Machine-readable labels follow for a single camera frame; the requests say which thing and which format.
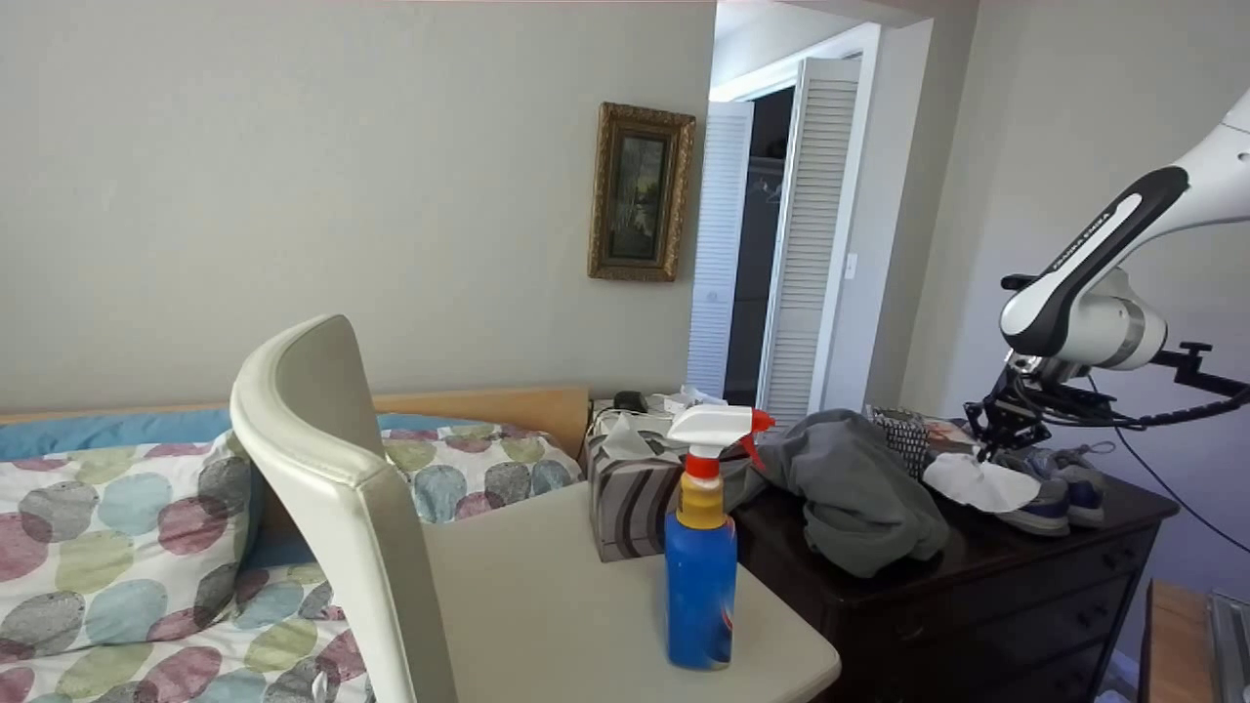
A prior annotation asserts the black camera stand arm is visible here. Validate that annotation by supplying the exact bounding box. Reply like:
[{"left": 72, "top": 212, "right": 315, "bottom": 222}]
[{"left": 1078, "top": 337, "right": 1250, "bottom": 432}]

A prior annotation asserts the dark wooden dresser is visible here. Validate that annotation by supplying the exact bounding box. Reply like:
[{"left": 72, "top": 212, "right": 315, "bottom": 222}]
[{"left": 720, "top": 410, "right": 1184, "bottom": 703}]

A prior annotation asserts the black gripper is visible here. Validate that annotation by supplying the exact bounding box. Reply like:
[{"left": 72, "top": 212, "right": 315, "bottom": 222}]
[{"left": 963, "top": 363, "right": 1078, "bottom": 462}]

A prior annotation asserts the grey sweatshirt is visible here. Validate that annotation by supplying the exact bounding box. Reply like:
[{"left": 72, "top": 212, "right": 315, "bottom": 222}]
[{"left": 750, "top": 404, "right": 957, "bottom": 583}]

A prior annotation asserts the striped grey cloth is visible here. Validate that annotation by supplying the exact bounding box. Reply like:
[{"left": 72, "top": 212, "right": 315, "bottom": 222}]
[{"left": 582, "top": 389, "right": 772, "bottom": 567}]

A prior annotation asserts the grey metal frame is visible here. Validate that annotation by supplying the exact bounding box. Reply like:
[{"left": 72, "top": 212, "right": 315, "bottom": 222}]
[{"left": 1205, "top": 589, "right": 1250, "bottom": 703}]

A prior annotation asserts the blue spray bottle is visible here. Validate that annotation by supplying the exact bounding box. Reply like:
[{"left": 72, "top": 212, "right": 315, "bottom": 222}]
[{"left": 660, "top": 400, "right": 780, "bottom": 676}]

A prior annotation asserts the gold framed painting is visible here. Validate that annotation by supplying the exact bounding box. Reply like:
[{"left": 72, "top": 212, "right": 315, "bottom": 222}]
[{"left": 584, "top": 96, "right": 699, "bottom": 285}]

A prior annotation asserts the white louvered door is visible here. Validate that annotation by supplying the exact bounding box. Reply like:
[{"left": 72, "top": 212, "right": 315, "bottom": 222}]
[{"left": 759, "top": 50, "right": 865, "bottom": 423}]

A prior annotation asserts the spotted pastel duvet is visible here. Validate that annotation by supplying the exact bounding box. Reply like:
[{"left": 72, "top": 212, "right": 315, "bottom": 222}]
[{"left": 0, "top": 571, "right": 384, "bottom": 703}]

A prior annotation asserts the light wooden table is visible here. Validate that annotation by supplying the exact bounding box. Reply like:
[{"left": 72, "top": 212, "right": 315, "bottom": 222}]
[{"left": 1135, "top": 579, "right": 1224, "bottom": 703}]

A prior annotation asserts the blue pillow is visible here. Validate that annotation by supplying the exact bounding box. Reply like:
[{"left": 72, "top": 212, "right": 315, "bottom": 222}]
[
  {"left": 0, "top": 404, "right": 242, "bottom": 462},
  {"left": 372, "top": 410, "right": 440, "bottom": 442}
]

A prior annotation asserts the white moulded chair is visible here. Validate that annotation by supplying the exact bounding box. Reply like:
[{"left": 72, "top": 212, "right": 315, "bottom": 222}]
[{"left": 227, "top": 307, "right": 846, "bottom": 703}]

